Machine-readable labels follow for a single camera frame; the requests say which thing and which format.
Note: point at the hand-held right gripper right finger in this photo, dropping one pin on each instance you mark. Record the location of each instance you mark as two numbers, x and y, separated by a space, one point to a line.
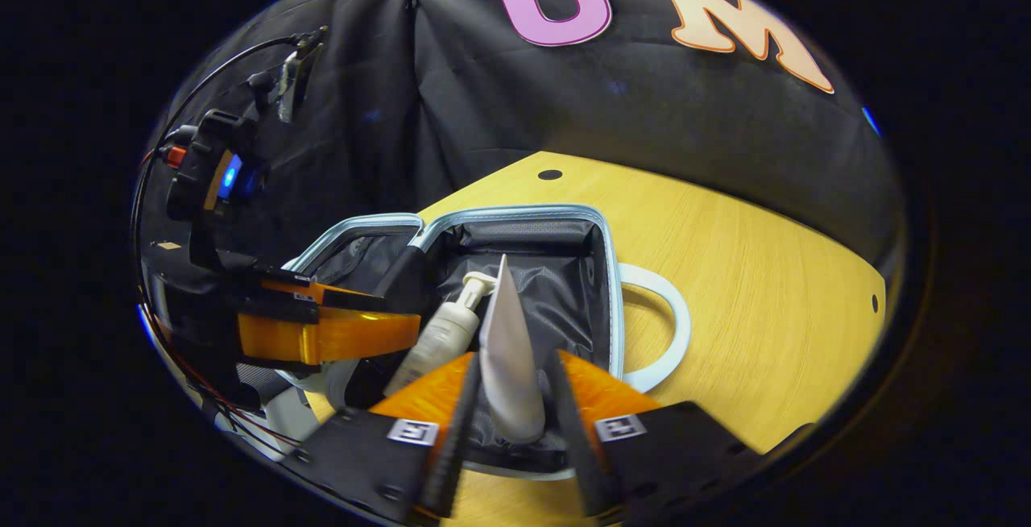
576 430

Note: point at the white squeeze tube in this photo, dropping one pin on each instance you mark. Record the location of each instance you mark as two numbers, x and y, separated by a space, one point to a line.
507 366

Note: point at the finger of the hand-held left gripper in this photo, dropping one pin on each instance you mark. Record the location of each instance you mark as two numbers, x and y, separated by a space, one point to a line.
338 297
346 338

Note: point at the small light blue suitcase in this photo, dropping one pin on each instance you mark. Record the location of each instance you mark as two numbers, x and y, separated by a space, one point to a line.
548 285

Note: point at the dark grey mesh object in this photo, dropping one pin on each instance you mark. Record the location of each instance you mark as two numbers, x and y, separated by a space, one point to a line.
266 378

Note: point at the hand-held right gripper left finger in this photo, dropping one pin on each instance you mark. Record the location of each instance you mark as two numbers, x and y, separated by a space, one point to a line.
463 430

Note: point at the black backdrop cloth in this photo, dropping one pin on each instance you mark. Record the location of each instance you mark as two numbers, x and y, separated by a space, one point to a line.
644 92

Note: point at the white pump bottle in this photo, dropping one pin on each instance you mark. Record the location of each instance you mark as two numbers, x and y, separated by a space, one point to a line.
439 338

